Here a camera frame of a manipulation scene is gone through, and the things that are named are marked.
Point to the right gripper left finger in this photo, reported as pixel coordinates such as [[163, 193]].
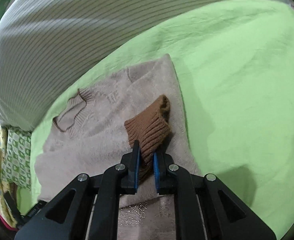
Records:
[[87, 208]]

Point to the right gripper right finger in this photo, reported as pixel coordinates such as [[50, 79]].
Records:
[[204, 207]]

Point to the beige knit sweater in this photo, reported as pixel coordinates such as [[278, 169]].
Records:
[[100, 124]]

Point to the red cloth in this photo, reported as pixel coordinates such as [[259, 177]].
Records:
[[7, 225]]

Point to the green white patterned pillow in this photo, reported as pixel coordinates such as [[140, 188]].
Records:
[[16, 163]]

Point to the green bed sheet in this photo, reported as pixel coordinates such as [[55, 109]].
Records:
[[235, 66]]

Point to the white striped duvet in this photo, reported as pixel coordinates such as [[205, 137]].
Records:
[[46, 45]]

